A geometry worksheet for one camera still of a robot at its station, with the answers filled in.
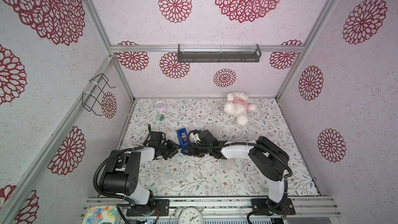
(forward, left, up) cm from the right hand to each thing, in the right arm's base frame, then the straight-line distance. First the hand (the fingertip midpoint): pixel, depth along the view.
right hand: (182, 151), depth 86 cm
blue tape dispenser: (+8, 0, -2) cm, 8 cm away
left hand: (+4, +2, -5) cm, 7 cm away
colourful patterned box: (-31, +33, 0) cm, 45 cm away
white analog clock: (-30, -7, -3) cm, 30 cm away
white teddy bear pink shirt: (+32, -35, +2) cm, 47 cm away
